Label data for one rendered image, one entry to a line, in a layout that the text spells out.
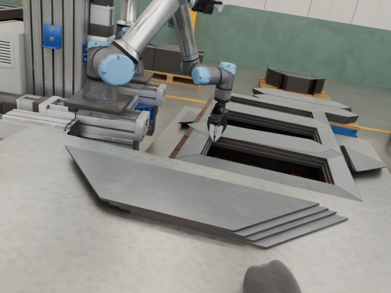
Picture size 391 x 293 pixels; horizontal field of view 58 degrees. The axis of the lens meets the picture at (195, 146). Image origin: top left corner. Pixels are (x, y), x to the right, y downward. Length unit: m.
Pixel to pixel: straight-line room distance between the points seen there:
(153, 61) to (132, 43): 4.82
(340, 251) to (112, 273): 0.46
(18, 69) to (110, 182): 0.99
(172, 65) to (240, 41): 3.01
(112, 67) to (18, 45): 0.54
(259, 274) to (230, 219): 0.16
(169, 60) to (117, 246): 5.50
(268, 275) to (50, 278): 0.36
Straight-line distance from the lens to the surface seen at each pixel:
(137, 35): 1.31
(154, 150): 1.92
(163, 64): 6.11
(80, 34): 1.62
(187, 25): 1.53
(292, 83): 6.33
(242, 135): 1.78
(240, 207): 0.80
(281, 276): 0.66
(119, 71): 1.28
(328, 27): 9.04
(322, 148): 1.88
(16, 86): 1.75
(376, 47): 9.46
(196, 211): 0.76
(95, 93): 1.44
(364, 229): 0.93
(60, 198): 0.82
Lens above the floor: 1.50
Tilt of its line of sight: 24 degrees down
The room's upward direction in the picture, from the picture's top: 9 degrees clockwise
